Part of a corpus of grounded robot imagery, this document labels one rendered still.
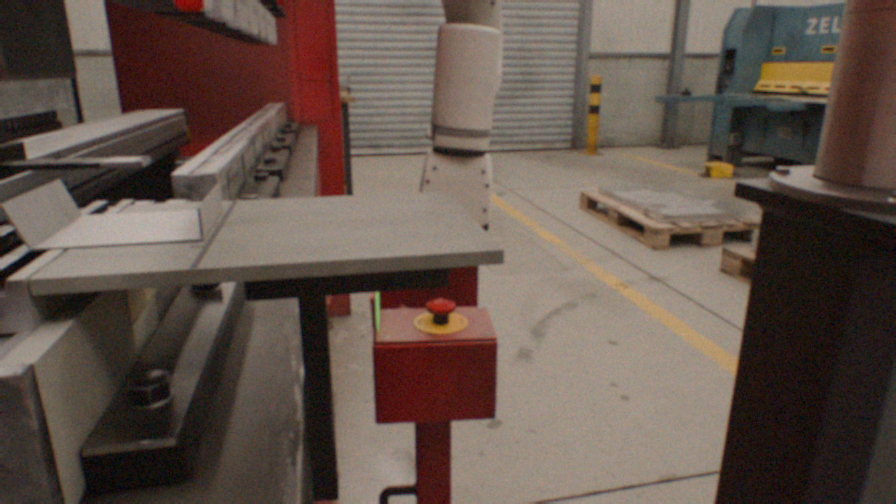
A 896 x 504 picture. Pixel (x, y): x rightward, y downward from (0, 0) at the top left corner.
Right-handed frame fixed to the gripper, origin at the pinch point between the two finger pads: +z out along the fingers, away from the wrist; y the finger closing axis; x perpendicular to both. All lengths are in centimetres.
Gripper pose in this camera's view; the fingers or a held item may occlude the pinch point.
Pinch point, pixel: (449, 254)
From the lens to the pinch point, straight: 86.7
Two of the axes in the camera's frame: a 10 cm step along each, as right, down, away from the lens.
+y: 9.9, 0.6, 1.0
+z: -0.9, 9.5, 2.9
